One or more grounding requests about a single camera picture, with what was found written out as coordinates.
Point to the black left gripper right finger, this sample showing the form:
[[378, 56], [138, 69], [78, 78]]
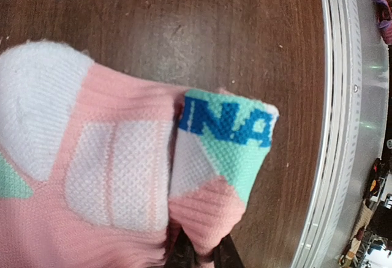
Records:
[[226, 255]]

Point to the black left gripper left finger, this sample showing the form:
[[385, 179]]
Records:
[[183, 254]]

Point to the pink mint patterned sock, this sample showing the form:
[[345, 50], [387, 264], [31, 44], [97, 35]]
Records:
[[101, 169]]

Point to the aluminium table edge rail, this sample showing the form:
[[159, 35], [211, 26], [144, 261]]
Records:
[[354, 121]]

